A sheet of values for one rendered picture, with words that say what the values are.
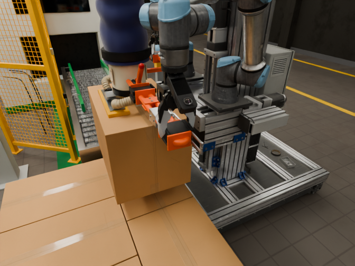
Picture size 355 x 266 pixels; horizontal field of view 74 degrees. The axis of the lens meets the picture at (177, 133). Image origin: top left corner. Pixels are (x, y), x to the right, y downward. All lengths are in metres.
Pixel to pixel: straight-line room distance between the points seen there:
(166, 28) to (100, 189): 1.13
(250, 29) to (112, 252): 1.14
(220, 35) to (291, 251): 1.53
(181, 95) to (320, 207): 1.98
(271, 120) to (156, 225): 0.84
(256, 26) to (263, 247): 1.47
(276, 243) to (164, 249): 1.02
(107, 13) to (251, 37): 0.59
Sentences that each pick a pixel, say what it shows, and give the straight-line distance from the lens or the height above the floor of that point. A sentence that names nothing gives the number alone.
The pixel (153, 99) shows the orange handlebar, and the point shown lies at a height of 1.21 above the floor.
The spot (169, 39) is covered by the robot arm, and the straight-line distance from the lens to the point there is 0.60.
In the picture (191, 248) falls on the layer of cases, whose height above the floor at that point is 0.54.
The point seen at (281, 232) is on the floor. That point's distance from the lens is 2.09.
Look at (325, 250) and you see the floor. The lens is 2.13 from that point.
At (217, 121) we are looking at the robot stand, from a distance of 1.35.
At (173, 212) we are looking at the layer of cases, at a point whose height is 0.54.
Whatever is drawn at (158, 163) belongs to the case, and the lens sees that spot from 1.14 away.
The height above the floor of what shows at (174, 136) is 1.22.
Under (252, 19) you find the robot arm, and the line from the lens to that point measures 1.06.
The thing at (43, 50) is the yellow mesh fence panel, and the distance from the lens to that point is 2.31.
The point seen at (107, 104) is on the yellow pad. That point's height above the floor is 1.10.
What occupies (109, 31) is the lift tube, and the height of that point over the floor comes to 1.42.
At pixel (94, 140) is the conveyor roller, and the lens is 2.01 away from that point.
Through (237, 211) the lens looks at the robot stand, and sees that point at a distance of 1.81.
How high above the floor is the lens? 1.57
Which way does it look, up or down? 31 degrees down
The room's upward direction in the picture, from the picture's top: straight up
